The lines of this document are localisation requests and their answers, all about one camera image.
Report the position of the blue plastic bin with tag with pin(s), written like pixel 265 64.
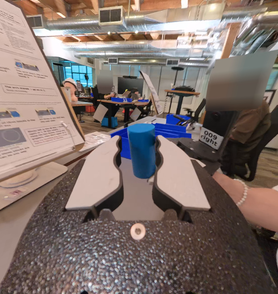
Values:
pixel 120 147

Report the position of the white hard hat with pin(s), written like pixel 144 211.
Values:
pixel 70 82

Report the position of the instruction sheet on stand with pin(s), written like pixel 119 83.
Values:
pixel 37 179

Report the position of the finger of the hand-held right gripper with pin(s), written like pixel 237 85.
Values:
pixel 199 162

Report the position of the wooden office desk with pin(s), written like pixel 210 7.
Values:
pixel 120 103

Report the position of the laminated paper sheet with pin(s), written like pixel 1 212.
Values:
pixel 95 140

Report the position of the person's right forearm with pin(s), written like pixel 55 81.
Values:
pixel 263 206

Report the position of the large window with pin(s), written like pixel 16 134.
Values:
pixel 79 72

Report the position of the printed instruction sheet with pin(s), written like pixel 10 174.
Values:
pixel 26 91

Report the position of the mannequin head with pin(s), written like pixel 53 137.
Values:
pixel 72 94

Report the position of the black floor lamp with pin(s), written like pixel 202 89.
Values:
pixel 177 69

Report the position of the white vent grille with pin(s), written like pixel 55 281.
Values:
pixel 111 15
pixel 35 21
pixel 112 60
pixel 172 62

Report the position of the blue cylinder block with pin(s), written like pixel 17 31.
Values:
pixel 141 151

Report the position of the silver air duct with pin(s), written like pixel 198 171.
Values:
pixel 83 24
pixel 141 54
pixel 129 46
pixel 256 25

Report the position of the black monitor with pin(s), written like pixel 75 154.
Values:
pixel 129 86

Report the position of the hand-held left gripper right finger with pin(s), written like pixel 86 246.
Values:
pixel 182 181

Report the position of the person's right hand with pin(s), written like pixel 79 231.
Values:
pixel 226 183

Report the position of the black mesh office chair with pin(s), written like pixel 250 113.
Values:
pixel 197 110

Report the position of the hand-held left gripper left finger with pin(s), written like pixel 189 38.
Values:
pixel 95 179

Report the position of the white easel board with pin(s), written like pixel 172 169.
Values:
pixel 150 89

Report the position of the wooden standing desk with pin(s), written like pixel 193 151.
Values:
pixel 182 93

